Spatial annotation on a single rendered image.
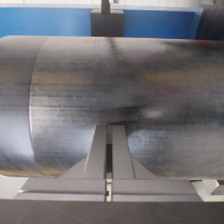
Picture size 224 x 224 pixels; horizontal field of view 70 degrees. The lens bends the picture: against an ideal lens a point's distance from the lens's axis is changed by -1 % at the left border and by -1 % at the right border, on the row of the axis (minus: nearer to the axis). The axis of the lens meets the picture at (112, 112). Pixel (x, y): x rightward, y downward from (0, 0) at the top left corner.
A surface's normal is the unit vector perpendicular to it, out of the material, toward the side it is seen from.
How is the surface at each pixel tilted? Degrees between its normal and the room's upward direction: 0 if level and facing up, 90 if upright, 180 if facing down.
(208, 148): 90
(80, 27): 90
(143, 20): 90
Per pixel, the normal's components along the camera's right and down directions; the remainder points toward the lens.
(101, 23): 0.00, 0.62
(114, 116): 0.01, 0.11
